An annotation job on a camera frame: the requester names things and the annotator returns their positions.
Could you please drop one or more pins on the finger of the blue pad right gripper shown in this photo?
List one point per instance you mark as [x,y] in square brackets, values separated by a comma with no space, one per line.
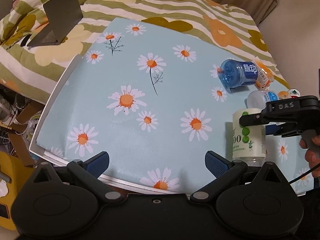
[273,129]

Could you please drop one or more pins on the white green-dotted label bottle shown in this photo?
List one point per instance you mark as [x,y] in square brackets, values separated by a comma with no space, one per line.
[248,142]

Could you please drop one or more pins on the yellow orange small bottle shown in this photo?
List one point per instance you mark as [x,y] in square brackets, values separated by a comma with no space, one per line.
[283,95]

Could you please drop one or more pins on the blue labelled plastic bottle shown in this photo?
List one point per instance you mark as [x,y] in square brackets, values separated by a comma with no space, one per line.
[234,74]

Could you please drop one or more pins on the white bottle blue label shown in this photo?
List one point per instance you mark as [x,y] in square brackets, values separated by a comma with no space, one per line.
[259,98]

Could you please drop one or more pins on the brown cardboard pieces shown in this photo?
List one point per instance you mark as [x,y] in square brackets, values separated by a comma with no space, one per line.
[20,128]

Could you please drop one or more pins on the clear bottle red label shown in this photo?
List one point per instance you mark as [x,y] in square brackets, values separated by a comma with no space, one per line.
[293,93]

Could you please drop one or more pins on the daisy print blue cloth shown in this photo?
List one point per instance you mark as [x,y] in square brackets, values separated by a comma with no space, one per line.
[155,104]

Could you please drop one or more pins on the orange drink bottle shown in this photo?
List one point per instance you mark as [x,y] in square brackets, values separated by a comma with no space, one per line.
[265,76]

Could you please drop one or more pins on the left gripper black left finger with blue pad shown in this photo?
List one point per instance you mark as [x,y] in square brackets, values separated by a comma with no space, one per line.
[89,171]

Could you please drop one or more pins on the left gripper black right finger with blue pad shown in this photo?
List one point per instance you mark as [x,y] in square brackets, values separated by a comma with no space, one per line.
[227,173]

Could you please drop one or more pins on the person's right hand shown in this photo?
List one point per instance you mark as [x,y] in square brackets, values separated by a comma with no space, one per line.
[310,156]

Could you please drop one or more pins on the grey open laptop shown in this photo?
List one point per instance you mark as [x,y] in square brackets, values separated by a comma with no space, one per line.
[63,16]

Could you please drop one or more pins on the yellow box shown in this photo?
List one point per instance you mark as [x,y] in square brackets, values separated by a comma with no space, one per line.
[18,173]

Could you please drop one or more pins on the striped floral bed quilt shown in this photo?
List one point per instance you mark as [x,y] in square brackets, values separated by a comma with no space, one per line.
[34,72]

